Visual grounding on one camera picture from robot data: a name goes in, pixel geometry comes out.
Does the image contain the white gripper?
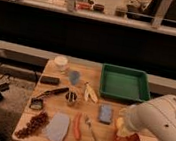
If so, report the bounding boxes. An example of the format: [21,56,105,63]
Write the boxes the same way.
[116,105,139,137]

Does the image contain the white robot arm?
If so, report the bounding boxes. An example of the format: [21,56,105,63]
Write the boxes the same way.
[116,95,176,141]

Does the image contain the blue sponge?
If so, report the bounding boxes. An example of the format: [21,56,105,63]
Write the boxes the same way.
[98,104,113,124]

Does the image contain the green plastic tray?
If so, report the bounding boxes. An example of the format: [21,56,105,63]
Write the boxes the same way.
[99,64,150,103]

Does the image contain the peeled banana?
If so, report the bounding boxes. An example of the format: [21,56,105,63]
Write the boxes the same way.
[84,82,98,103]

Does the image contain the small cup with utensils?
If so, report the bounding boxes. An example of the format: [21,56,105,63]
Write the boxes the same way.
[65,91,77,107]

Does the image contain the blue grey spatula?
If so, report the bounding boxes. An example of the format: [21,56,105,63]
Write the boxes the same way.
[68,70,81,86]

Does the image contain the light blue cloth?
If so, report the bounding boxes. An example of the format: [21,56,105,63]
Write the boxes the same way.
[44,113,70,141]

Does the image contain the black rectangular block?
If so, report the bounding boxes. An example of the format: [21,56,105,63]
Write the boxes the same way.
[40,76,60,86]

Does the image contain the bunch of red grapes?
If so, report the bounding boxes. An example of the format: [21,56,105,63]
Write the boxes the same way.
[15,112,49,139]

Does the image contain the white lidded jar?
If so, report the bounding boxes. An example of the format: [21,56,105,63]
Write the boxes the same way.
[54,55,69,72]

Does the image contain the small black square container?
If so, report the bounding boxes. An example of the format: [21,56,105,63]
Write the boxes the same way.
[30,98,44,111]

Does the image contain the black handled knife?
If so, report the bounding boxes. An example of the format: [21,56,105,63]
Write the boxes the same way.
[36,87,69,98]

